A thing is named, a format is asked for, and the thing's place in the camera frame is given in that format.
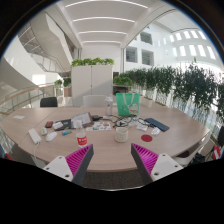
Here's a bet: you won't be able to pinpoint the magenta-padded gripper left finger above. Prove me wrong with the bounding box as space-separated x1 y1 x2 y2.
43 143 95 187

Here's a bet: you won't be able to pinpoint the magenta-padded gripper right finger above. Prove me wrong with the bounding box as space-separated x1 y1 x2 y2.
130 143 184 186

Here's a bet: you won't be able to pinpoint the clear red-labelled water bottle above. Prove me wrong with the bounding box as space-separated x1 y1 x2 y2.
75 120 88 148

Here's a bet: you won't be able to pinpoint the flat round red coaster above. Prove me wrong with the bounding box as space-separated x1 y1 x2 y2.
140 133 154 143

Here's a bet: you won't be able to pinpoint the white computer mouse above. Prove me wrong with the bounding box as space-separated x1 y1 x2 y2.
45 131 59 143

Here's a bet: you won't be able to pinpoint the white packet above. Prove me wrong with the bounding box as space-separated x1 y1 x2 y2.
150 127 162 136
136 123 149 132

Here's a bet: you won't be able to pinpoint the dark blue keyboard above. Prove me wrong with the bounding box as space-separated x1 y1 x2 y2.
143 117 170 132

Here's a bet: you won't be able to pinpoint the white card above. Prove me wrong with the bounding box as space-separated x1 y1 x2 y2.
52 121 64 131

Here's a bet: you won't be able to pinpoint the white power strip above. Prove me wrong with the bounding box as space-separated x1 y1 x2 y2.
27 128 42 145

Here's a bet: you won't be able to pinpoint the black tablet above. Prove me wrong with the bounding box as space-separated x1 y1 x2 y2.
59 118 73 130

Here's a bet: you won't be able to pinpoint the white grid-patterned mug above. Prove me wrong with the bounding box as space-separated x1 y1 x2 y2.
114 126 130 144

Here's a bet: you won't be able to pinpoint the colourful sticker sheet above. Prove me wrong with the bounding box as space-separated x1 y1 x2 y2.
85 121 113 132

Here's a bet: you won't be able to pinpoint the small black case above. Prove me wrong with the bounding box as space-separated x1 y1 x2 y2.
91 114 104 122

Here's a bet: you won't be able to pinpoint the black office chair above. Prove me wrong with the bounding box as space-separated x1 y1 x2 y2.
39 96 59 108

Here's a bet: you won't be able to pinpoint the green cat-print tote bag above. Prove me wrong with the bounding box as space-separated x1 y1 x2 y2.
115 92 141 118

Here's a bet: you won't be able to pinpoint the white chair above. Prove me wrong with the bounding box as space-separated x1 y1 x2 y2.
82 94 108 108

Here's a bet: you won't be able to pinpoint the tall clear drinking bottle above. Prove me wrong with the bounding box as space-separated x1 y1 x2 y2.
104 94 115 117

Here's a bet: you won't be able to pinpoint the row of tall green plants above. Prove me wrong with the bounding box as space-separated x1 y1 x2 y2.
119 64 224 124

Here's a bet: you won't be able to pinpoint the small potted green plants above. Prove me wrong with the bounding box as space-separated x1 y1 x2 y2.
54 78 72 98

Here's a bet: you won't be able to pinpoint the white cabinet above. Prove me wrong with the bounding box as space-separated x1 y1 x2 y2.
70 64 114 108

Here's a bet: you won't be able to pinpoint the green plants in brown planter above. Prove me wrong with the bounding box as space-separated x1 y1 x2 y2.
113 75 133 94

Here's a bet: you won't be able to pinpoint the green plants atop cabinet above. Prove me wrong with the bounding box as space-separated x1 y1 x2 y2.
70 57 115 68

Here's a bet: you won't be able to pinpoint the ceiling light strips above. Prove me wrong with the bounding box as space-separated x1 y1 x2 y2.
64 0 149 45

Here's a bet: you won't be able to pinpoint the tangled black cables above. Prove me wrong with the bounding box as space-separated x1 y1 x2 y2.
106 114 151 129

